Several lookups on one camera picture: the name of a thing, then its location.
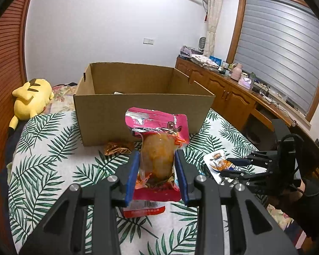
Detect pink chicken leg packet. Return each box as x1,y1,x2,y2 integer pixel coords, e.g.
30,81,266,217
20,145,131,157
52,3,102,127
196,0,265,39
122,107,190,218

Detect window with grey blind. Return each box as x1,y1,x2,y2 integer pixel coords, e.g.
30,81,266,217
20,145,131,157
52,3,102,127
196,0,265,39
226,0,319,124

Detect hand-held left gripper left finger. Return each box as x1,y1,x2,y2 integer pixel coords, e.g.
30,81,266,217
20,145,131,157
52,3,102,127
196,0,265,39
18,151,141,255

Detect green leaf print bed sheet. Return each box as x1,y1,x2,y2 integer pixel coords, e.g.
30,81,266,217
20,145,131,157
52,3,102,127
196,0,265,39
8,109,269,255

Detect pink thermos jug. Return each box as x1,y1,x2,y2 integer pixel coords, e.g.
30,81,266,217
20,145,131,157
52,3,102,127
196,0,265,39
231,63,243,81

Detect pink tissue box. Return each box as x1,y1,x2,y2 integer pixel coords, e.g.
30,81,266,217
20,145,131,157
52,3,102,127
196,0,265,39
238,77,254,89

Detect purple cloth bundle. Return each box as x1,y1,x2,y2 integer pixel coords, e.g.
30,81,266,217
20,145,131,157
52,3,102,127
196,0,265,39
180,45,200,57

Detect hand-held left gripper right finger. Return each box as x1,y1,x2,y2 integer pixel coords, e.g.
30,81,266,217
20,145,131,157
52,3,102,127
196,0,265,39
175,149,299,255

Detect wooden louvered wardrobe door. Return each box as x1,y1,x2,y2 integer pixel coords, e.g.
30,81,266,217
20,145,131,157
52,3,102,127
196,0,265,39
0,0,39,181

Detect cream patterned curtain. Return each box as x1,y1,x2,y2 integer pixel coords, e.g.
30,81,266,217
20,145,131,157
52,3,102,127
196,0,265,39
203,0,225,57

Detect person's right forearm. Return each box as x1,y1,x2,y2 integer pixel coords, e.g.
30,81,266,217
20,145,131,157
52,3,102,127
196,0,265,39
282,178,319,247

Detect long wooden cabinet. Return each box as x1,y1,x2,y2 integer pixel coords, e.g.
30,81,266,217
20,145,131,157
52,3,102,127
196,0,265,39
175,57,319,182

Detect folded floral cloth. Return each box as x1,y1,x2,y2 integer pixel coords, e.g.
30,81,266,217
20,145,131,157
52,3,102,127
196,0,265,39
190,54,220,69

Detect yellow plush toy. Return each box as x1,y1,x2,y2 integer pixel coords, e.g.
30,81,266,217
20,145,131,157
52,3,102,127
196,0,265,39
8,78,55,136

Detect cardboard box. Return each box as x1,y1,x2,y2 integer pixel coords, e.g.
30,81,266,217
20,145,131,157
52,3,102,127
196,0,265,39
73,63,216,146

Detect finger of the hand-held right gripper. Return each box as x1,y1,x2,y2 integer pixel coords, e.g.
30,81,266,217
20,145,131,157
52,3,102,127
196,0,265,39
219,168,273,188
227,150,279,167

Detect dark blue cloth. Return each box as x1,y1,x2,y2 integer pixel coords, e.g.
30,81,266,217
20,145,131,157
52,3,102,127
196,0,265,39
6,117,29,170

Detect white and orange snack packet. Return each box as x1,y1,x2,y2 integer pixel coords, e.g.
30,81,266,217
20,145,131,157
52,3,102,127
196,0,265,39
203,151,242,185

